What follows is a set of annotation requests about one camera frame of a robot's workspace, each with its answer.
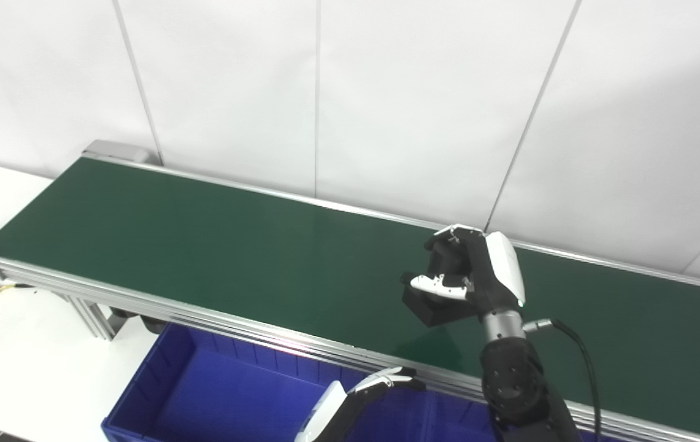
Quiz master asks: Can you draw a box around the blue plastic bin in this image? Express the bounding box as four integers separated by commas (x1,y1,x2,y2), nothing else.
101,322,437,442
426,393,501,442

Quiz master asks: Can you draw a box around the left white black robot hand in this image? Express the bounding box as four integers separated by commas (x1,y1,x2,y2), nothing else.
293,366,428,442

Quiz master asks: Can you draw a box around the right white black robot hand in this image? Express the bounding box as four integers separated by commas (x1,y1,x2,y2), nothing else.
400,223,527,319

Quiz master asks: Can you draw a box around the black cylinder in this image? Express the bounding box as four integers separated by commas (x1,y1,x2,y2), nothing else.
401,242,487,328

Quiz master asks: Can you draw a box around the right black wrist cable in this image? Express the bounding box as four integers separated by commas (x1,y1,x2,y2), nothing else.
521,317,603,442

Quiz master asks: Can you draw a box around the grey conveyor end housing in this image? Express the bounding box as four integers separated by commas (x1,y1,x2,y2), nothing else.
82,139,149,165

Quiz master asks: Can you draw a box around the green conveyor belt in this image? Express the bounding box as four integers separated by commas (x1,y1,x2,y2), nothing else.
0,153,700,442

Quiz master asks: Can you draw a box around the aluminium conveyor leg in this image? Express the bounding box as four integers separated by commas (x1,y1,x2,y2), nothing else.
58,292,118,342

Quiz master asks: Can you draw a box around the black conveyor underside motor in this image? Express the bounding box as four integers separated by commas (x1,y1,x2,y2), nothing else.
110,307,167,336

